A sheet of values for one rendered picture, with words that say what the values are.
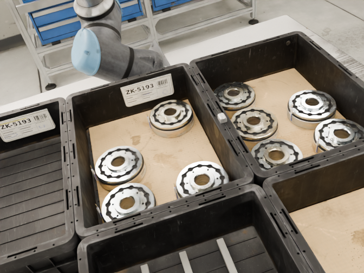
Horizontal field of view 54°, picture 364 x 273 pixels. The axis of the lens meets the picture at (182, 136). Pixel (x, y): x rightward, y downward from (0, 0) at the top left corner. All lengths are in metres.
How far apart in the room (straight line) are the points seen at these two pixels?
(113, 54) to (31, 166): 0.36
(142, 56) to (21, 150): 0.41
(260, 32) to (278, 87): 0.55
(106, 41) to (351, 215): 0.73
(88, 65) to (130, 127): 0.22
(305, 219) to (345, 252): 0.08
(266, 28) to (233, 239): 1.00
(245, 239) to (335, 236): 0.15
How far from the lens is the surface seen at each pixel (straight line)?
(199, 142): 0.80
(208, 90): 0.78
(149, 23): 2.68
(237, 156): 0.63
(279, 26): 1.49
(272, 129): 0.78
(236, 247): 0.64
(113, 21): 1.09
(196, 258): 0.64
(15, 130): 0.92
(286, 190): 0.62
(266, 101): 0.90
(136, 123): 0.88
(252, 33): 1.45
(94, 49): 0.99
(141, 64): 1.04
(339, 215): 0.69
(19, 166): 0.91
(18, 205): 0.83
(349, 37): 2.88
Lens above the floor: 1.39
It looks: 43 degrees down
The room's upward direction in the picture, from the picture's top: 11 degrees counter-clockwise
